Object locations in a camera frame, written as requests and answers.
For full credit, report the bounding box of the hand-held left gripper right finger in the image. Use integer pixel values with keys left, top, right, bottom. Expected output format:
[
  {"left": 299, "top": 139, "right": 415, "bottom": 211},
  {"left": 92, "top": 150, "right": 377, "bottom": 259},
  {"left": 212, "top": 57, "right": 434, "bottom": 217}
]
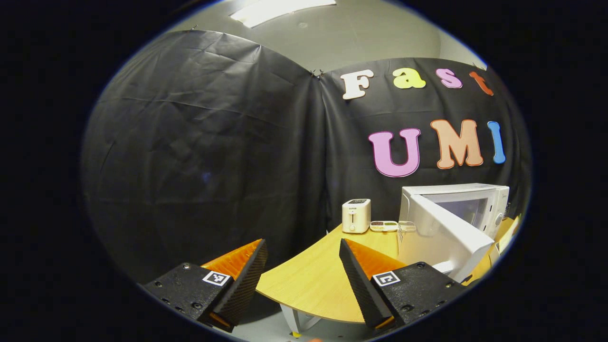
[{"left": 339, "top": 238, "right": 468, "bottom": 330}]

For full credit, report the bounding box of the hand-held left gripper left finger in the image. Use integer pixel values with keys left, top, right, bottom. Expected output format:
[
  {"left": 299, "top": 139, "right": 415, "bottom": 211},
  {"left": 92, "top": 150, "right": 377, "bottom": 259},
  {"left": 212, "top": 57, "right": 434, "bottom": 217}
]
[{"left": 142, "top": 238, "right": 269, "bottom": 333}]

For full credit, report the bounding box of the white microwave oven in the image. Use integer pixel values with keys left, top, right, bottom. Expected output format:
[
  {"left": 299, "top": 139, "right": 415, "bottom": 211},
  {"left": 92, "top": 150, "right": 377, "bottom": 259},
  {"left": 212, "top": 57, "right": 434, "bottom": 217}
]
[{"left": 398, "top": 183, "right": 510, "bottom": 283}]

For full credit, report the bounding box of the white table leg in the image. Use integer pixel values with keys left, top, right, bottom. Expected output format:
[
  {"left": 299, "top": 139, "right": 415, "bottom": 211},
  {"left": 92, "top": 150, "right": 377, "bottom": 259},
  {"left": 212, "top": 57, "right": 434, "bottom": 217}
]
[{"left": 280, "top": 304, "right": 323, "bottom": 335}]

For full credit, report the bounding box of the white toaster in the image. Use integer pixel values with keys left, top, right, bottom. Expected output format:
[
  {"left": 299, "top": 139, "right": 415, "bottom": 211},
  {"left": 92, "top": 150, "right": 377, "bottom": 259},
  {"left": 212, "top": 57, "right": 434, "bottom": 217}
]
[{"left": 342, "top": 199, "right": 371, "bottom": 234}]

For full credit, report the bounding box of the black backdrop cloth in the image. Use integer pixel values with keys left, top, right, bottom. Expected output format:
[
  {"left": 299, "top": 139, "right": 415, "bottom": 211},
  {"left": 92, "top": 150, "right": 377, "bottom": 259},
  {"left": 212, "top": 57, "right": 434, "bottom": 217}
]
[{"left": 81, "top": 29, "right": 532, "bottom": 285}]

